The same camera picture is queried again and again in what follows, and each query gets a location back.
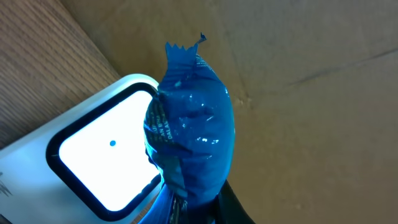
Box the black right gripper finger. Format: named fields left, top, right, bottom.
left=215, top=181, right=255, bottom=224

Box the white barcode scanner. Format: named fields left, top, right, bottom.
left=1, top=74, right=160, bottom=224

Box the blue cookie packet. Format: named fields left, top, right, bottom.
left=142, top=44, right=235, bottom=223

